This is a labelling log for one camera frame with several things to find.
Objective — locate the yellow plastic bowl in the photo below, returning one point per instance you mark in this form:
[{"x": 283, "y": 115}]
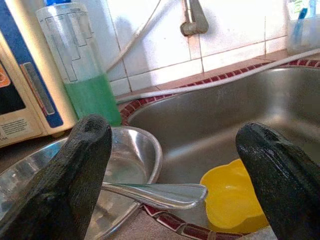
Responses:
[{"x": 225, "y": 200}]

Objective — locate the grey wall tap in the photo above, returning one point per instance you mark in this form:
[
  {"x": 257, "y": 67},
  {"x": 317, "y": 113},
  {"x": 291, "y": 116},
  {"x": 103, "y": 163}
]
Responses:
[{"x": 197, "y": 22}]

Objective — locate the clear plastic cup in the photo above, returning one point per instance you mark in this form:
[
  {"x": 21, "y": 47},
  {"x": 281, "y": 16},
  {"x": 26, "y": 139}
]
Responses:
[{"x": 312, "y": 37}]

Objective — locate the green dish soap bottle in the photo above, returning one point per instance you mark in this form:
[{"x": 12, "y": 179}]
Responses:
[{"x": 92, "y": 100}]

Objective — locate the deep steel plate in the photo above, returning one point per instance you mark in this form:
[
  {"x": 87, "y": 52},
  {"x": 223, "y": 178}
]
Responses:
[{"x": 130, "y": 160}]

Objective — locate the cream blue water ionizer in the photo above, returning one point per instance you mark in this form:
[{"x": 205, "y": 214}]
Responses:
[{"x": 15, "y": 125}]

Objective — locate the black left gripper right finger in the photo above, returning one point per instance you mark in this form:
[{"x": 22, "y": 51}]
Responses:
[{"x": 287, "y": 190}]

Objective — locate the steel kitchen sink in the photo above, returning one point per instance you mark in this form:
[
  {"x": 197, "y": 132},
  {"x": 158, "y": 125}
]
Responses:
[{"x": 200, "y": 120}]

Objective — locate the blue toothbrush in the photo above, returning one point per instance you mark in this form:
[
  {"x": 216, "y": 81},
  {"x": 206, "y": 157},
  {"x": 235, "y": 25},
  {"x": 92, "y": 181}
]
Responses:
[{"x": 301, "y": 15}]

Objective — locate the bubble wrap sheet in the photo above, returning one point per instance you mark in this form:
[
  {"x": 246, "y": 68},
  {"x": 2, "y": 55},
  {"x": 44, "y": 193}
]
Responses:
[{"x": 260, "y": 235}]

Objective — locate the steel spoon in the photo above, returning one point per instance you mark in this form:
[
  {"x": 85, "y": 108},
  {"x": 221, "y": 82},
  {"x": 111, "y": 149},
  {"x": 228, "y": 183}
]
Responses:
[{"x": 170, "y": 195}]

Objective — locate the white printed tube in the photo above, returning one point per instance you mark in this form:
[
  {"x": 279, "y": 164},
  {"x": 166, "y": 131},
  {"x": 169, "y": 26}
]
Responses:
[{"x": 297, "y": 6}]

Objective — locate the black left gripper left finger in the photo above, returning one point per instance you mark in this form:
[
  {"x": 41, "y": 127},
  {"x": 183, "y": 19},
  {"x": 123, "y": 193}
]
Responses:
[{"x": 57, "y": 195}]

